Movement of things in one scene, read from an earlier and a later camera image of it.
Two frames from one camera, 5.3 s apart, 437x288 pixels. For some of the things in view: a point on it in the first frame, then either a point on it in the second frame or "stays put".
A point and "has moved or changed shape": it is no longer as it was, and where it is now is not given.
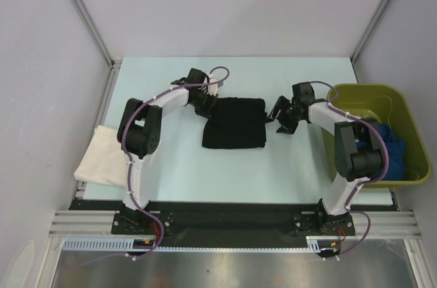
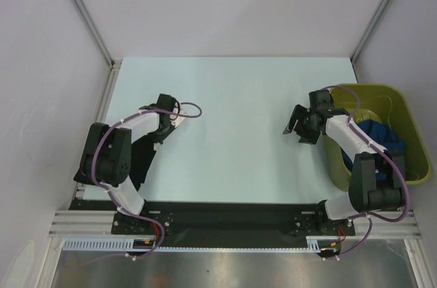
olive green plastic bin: x=390 y=106 stays put
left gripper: x=207 y=112 → x=159 y=138
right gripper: x=282 y=102 → x=299 y=112
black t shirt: x=235 y=123 has moved or changed shape
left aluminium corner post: x=111 y=82 stays put
